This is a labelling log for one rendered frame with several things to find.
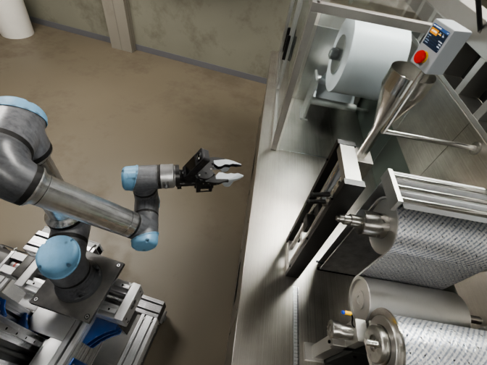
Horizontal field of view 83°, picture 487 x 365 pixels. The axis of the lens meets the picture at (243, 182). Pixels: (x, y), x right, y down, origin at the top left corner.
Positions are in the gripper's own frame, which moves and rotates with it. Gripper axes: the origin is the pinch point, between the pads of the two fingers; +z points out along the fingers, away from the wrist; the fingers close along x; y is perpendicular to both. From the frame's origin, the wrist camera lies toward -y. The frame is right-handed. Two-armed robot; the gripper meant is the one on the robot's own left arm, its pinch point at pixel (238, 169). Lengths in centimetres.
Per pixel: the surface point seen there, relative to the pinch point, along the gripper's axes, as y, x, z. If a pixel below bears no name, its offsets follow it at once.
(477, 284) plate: -4, 45, 59
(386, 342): -12, 53, 20
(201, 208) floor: 132, -55, -3
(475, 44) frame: -32, -24, 80
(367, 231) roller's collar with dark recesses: -15.0, 30.3, 24.6
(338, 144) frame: -21.3, 8.2, 22.3
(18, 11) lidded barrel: 142, -352, -204
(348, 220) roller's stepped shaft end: -14.6, 26.9, 21.1
